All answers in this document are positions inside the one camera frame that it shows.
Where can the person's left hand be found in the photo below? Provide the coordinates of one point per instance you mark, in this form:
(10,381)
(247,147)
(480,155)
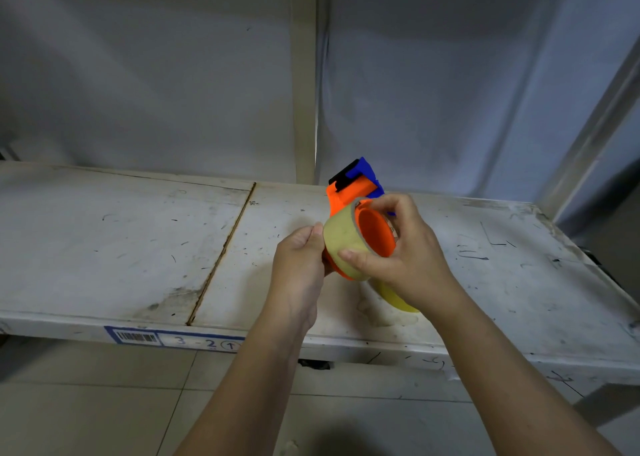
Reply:
(295,271)

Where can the person's right hand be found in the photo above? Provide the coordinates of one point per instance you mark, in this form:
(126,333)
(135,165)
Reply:
(420,266)

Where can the person's left thumb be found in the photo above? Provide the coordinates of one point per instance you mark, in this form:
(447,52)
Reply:
(317,236)

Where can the person's right thumb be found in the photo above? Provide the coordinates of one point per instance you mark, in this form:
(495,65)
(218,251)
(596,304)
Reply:
(361,260)

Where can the yellowish packing tape roll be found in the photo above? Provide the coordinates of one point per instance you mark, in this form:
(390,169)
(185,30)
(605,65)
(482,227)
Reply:
(342,233)

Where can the orange and blue tape dispenser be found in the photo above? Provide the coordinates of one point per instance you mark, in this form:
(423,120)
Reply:
(375,231)

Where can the person's right forearm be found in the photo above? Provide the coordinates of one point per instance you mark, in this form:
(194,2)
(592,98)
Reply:
(505,380)

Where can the person's left forearm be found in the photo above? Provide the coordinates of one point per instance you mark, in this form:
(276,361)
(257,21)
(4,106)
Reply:
(250,395)

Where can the yellow tape roll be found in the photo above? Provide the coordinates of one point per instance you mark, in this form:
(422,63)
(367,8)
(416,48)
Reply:
(395,298)

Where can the barcode shelf label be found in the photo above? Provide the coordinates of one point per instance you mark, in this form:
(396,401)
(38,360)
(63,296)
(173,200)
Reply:
(170,339)

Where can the small black bracket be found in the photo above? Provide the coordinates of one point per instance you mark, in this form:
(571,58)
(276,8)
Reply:
(315,364)

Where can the beige shelf upright post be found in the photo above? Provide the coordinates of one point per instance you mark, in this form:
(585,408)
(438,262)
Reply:
(303,81)

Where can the grey metal shelf post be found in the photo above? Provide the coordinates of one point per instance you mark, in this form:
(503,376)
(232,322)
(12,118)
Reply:
(590,131)

